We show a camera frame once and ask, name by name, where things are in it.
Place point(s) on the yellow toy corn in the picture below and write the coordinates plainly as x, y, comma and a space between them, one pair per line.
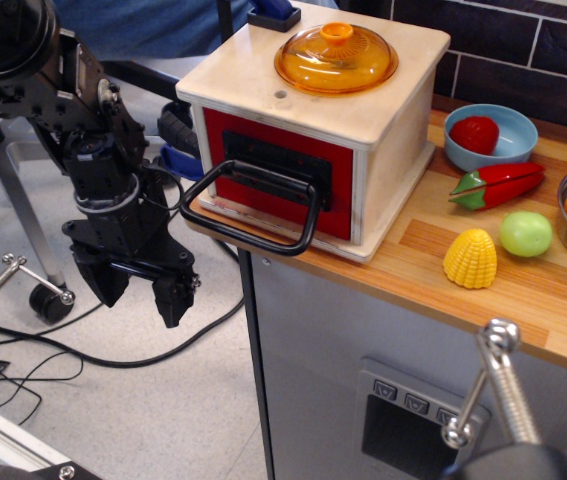
471, 260

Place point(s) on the red drawer with black handle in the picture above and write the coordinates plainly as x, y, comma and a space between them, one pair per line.
299, 184

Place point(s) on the green toy apple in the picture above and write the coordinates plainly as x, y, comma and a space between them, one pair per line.
525, 234

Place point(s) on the wooden box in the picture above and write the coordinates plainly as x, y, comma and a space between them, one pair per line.
385, 127

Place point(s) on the grey cabinet with panel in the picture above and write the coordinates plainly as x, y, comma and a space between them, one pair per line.
338, 346

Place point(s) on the grey office chair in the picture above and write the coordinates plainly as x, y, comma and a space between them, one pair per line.
18, 143

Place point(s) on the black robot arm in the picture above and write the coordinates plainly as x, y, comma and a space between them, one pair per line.
49, 78

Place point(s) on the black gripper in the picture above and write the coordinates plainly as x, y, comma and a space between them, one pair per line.
113, 242

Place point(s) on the red toy chili pepper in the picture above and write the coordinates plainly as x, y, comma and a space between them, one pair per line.
494, 185

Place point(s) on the light blue bowl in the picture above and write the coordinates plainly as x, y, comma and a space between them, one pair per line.
518, 137

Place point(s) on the red toy strawberry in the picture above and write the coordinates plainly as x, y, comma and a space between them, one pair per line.
478, 134

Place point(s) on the black blue clamp handle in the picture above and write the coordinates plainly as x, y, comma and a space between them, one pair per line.
181, 153

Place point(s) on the orange glass lid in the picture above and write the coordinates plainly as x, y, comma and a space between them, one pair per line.
335, 59

